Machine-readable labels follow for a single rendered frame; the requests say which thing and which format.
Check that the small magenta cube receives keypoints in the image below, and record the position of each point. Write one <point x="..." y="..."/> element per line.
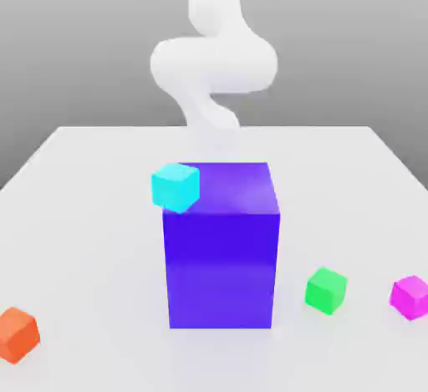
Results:
<point x="409" y="297"/>

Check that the small orange cube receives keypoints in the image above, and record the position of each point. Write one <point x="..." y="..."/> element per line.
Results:
<point x="16" y="335"/>

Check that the small green cube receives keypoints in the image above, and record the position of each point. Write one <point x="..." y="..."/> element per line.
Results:
<point x="325" y="291"/>

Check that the small cyan cube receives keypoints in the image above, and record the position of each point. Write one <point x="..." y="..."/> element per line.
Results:
<point x="174" y="188"/>

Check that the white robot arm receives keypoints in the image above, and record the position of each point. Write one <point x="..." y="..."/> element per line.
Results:
<point x="214" y="64"/>

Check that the large purple box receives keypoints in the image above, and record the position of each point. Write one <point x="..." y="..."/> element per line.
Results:
<point x="220" y="265"/>

